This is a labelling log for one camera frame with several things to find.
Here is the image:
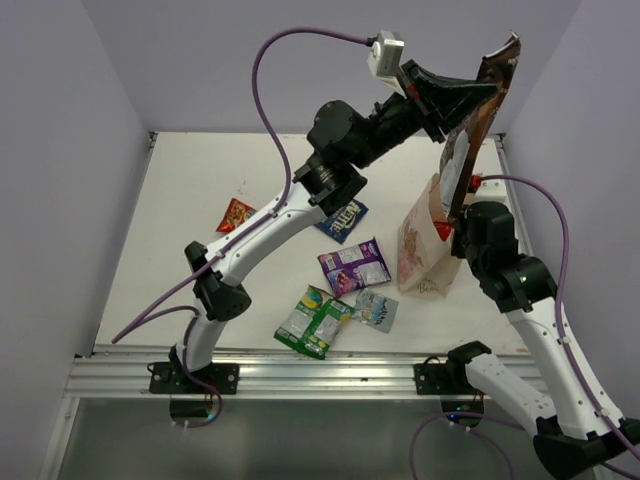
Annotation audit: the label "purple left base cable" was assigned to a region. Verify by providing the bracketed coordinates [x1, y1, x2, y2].
[169, 305, 224, 429]

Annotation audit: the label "aluminium mounting rail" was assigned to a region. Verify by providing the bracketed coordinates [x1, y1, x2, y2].
[64, 351, 549, 401]

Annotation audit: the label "blue Kettle chip bag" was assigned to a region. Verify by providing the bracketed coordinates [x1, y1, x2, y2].
[315, 199, 369, 244]

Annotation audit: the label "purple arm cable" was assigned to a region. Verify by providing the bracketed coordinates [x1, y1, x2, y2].
[479, 174, 640, 476]
[110, 27, 376, 345]

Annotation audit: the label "small red snack packet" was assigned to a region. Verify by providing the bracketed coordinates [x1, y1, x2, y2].
[216, 198, 256, 233]

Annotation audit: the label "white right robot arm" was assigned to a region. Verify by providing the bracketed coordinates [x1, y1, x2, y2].
[445, 201, 639, 479]

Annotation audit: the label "purple snack bag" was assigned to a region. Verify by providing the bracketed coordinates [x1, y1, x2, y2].
[317, 237, 392, 298]

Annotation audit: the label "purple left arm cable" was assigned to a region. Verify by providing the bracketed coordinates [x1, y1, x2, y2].
[110, 27, 376, 345]

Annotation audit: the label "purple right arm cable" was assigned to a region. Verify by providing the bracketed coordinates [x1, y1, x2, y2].
[479, 174, 640, 476]

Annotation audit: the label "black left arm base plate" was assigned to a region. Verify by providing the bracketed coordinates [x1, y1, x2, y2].
[147, 362, 240, 395]

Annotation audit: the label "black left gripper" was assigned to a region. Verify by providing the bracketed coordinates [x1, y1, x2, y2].
[349, 58, 498, 170]

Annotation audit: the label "small silver snack packet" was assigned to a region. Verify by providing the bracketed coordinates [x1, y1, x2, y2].
[351, 289, 399, 334]

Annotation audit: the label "red fruit candy bag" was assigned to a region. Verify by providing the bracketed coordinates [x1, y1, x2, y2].
[434, 220, 453, 242]

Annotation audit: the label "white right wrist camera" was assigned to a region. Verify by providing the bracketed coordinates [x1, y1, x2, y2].
[470, 175, 507, 204]

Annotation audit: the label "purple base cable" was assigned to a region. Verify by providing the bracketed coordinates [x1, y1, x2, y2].
[169, 305, 224, 429]
[409, 412, 524, 480]

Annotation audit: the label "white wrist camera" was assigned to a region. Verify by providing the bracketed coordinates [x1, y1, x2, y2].
[470, 175, 507, 204]
[367, 30, 405, 93]

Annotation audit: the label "green snack bag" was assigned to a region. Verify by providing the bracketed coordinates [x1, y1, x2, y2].
[273, 285, 355, 360]

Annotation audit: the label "beige paper bag orange handles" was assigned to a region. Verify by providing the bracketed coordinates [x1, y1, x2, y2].
[396, 173, 461, 299]

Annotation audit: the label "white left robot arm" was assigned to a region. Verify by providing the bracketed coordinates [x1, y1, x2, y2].
[169, 60, 503, 393]

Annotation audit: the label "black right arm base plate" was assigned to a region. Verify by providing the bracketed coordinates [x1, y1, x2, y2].
[413, 357, 477, 396]

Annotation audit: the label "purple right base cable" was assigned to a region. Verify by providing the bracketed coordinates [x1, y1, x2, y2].
[409, 412, 524, 480]

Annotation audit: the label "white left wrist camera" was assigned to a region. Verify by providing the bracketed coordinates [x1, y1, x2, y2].
[367, 30, 405, 93]

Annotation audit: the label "brown chip bag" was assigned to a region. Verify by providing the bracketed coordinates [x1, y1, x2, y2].
[439, 31, 521, 230]

